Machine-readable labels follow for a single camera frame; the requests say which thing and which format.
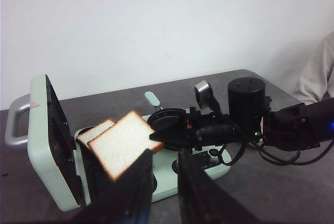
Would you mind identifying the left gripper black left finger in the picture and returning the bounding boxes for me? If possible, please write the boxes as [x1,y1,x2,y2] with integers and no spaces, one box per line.
[71,149,153,223]

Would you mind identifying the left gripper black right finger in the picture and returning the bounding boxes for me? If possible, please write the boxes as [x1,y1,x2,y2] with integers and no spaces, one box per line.
[177,148,260,223]

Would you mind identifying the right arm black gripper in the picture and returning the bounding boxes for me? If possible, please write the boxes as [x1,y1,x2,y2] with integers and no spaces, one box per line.
[149,107,249,150]

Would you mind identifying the white bread slice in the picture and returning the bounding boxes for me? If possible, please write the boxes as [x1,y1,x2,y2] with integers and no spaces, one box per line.
[88,110,164,182]
[76,119,116,149]

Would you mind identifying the mint green sandwich maker lid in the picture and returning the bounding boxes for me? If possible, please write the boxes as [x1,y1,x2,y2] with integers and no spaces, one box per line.
[5,74,90,211]

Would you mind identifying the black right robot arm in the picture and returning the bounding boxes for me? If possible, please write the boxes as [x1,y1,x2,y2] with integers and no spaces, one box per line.
[147,77,333,151]

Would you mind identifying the mint green breakfast maker base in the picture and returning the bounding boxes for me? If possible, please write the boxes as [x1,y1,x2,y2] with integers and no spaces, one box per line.
[75,119,230,205]

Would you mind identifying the black round frying pan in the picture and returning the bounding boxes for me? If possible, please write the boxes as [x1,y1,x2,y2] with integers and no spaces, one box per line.
[144,91,184,151]

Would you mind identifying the right silver control knob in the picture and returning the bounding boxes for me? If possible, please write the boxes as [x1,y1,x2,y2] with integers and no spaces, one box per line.
[207,148,219,163]

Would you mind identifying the person in beige clothing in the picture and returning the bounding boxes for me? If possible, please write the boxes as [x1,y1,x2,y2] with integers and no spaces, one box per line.
[293,32,333,105]

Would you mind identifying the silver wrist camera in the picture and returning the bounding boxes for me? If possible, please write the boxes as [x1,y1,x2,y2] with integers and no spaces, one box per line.
[194,80,215,111]

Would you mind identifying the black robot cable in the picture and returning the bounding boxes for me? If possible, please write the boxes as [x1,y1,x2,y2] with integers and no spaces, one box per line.
[216,135,334,167]

